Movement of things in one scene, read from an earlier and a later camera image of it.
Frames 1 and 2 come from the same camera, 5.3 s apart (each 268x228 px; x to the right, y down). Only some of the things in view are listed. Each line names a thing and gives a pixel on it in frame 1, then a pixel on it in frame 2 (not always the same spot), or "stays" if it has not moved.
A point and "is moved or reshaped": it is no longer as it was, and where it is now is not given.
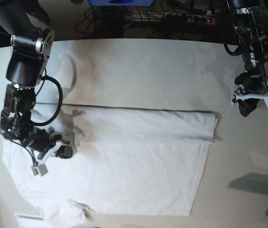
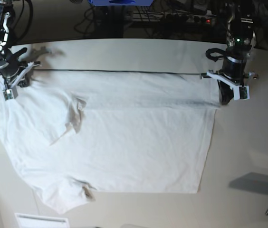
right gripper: (255, 82) to (234, 68)
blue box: (118, 3) stays
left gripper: (41, 140) to (8, 65)
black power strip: (174, 17) stays
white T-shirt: (127, 160) is moved or reshaped
